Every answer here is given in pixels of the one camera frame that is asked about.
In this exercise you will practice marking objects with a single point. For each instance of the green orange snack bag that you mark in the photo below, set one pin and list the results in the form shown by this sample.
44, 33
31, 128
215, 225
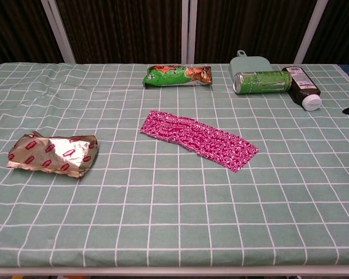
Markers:
168, 77

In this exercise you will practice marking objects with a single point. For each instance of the green energy drink can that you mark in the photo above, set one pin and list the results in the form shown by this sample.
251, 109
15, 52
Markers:
261, 82

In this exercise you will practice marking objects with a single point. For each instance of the green white checked tablecloth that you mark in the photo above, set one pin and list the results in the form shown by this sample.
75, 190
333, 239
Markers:
174, 218

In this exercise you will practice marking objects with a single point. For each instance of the pink patterned wrapper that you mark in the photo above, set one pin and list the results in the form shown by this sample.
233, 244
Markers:
192, 133

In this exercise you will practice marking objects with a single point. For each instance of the brown bottle white cap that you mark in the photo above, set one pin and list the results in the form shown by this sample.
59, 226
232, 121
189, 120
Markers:
304, 87

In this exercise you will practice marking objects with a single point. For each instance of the white upright frame post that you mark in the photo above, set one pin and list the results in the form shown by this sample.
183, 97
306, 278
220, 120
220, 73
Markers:
192, 29
185, 29

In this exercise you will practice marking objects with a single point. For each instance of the dark ribbed curtain panel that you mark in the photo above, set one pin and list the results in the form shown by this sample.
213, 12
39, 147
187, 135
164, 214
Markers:
250, 26
343, 29
119, 29
17, 29

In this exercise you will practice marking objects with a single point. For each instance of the mint green dustpan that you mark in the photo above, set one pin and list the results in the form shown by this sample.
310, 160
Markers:
250, 65

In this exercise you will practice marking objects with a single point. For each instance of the gold foil snack wrapper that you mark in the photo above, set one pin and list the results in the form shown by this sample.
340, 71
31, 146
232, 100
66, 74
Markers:
55, 154

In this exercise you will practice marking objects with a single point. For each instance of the white slanted frame post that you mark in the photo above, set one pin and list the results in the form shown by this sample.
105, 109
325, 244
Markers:
311, 32
58, 32

